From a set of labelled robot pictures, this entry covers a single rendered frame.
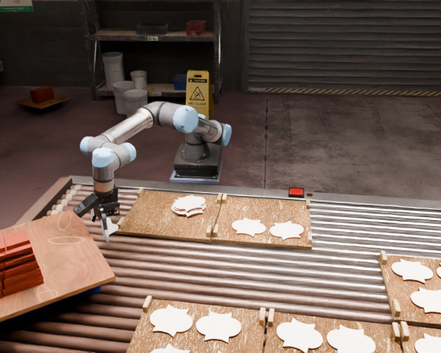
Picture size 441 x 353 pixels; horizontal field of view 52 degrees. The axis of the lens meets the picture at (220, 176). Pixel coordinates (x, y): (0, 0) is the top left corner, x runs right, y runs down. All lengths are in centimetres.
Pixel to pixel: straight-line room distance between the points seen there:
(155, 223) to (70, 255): 45
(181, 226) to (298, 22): 490
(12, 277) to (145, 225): 65
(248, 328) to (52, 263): 72
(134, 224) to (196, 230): 28
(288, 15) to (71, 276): 538
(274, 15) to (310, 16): 48
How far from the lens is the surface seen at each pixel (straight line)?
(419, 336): 163
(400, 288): 178
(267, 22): 652
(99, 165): 166
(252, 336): 151
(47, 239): 185
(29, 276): 162
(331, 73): 673
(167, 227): 198
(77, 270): 166
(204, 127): 217
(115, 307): 167
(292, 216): 206
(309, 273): 179
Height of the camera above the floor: 205
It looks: 28 degrees down
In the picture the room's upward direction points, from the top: 1 degrees counter-clockwise
